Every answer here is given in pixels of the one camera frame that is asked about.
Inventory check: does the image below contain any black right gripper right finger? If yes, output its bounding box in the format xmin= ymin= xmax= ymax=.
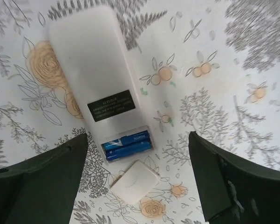
xmin=189 ymin=132 xmax=280 ymax=224

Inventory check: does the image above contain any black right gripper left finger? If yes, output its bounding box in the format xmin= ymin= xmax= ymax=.
xmin=0 ymin=133 xmax=88 ymax=224

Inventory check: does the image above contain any blue battery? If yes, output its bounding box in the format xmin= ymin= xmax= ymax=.
xmin=102 ymin=131 xmax=150 ymax=151
xmin=106 ymin=141 xmax=151 ymax=161

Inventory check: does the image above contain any white battery cover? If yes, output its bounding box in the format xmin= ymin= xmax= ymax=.
xmin=110 ymin=160 xmax=161 ymax=205

